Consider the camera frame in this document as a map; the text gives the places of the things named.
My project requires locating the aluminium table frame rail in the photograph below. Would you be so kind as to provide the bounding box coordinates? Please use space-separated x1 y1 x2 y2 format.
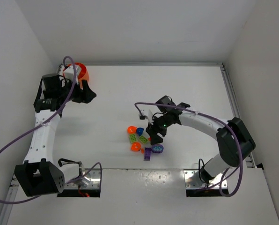
220 64 256 168

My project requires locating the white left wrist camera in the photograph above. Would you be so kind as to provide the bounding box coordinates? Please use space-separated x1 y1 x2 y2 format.
63 65 81 84

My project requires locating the orange round lego piece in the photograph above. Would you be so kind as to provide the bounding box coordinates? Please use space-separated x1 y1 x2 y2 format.
127 126 137 134
131 142 141 152

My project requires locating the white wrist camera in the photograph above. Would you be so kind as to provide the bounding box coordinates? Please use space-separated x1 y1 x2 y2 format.
63 65 81 84
139 109 154 124

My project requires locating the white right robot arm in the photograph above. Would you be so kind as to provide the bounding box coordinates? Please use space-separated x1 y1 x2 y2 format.
139 96 256 184

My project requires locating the purple 2x4 lego brick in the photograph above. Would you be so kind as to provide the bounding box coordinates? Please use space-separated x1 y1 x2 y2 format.
144 148 152 161

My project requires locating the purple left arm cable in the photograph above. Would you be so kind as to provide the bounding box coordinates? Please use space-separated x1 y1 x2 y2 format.
0 55 103 203

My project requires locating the blue rounded lego piece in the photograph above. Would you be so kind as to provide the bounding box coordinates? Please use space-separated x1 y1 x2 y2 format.
136 127 144 136

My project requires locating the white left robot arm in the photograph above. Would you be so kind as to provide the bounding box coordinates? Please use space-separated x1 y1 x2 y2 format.
15 74 96 197

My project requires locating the lime green lego brick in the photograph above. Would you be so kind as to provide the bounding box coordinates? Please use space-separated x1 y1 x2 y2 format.
129 134 137 143
139 135 149 144

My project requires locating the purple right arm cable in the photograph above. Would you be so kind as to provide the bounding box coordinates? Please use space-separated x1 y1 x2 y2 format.
134 102 244 197

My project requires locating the orange divided round container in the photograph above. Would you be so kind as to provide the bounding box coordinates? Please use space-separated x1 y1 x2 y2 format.
68 62 89 83

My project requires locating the metal base plate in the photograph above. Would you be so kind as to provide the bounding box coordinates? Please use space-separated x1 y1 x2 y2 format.
183 170 223 190
64 169 101 190

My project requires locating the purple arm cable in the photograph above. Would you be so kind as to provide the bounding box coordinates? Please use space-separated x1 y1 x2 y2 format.
0 55 103 203
134 102 244 197

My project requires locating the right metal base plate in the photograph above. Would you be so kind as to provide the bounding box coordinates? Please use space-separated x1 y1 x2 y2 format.
183 170 223 190

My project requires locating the purple rounded flower lego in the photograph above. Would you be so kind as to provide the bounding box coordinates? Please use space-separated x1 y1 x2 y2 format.
151 144 164 154

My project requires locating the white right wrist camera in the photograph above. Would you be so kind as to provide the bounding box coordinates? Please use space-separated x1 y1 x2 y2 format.
139 109 154 124

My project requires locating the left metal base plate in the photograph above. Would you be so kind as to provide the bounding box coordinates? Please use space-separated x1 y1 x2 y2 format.
64 169 101 190

